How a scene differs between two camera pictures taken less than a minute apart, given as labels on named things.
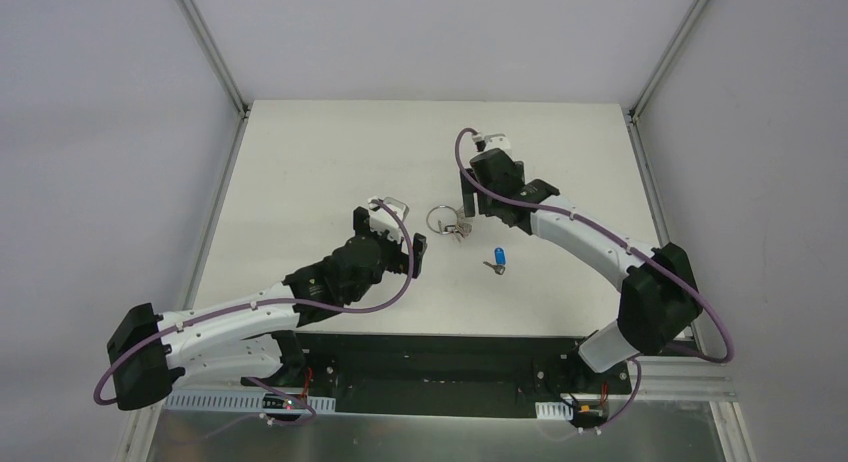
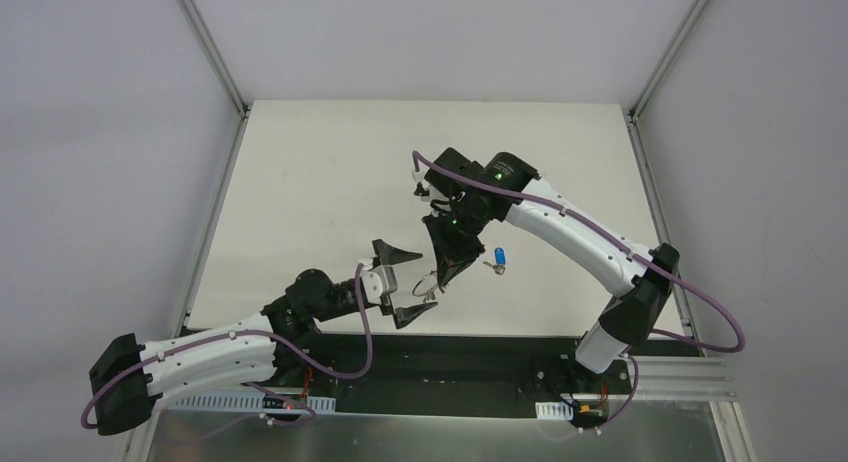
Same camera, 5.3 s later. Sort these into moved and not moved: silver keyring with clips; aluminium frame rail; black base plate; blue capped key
Moved: silver keyring with clips
Not moved: blue capped key; aluminium frame rail; black base plate
